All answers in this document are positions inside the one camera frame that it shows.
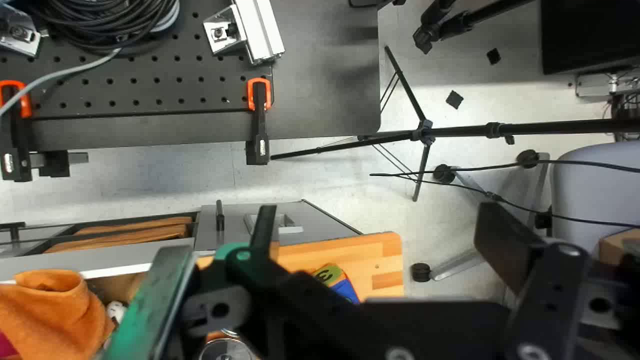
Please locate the wooden kitchen countertop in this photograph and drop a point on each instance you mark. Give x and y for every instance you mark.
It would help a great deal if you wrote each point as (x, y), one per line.
(373, 260)

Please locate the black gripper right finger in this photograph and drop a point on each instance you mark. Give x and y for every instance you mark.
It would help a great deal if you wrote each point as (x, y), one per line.
(552, 300)

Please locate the black box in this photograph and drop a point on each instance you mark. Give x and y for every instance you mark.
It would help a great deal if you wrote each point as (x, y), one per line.
(586, 32)

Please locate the black perforated breadboard table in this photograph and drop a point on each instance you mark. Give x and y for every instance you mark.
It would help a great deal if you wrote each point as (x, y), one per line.
(166, 67)

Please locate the orange cloth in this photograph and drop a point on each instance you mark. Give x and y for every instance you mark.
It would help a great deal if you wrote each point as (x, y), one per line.
(47, 312)

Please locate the black square floor marker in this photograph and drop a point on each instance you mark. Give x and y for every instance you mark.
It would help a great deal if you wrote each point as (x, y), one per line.
(455, 99)
(492, 55)

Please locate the grey power strip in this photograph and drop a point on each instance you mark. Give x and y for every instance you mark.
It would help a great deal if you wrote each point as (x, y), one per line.
(593, 84)

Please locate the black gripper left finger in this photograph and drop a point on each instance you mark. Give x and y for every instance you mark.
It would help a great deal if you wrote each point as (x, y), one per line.
(286, 293)

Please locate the black tripod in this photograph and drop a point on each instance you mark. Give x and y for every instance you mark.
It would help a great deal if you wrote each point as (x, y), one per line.
(532, 129)

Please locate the aluminium corner bracket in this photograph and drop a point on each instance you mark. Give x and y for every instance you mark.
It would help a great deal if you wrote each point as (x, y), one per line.
(16, 36)

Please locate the aluminium extrusion bar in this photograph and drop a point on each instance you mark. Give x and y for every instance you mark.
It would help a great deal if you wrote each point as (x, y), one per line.
(256, 31)

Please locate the colourful number plush cube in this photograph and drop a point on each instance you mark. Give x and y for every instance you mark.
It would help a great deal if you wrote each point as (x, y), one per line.
(341, 282)

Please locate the grey office chair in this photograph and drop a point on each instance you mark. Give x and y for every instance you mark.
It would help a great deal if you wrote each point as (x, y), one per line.
(593, 192)

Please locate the black stand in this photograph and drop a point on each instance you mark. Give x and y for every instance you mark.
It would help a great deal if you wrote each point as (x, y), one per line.
(443, 23)

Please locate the orange black bar clamp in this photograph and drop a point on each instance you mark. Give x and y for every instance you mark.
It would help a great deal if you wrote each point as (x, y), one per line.
(14, 156)
(256, 132)

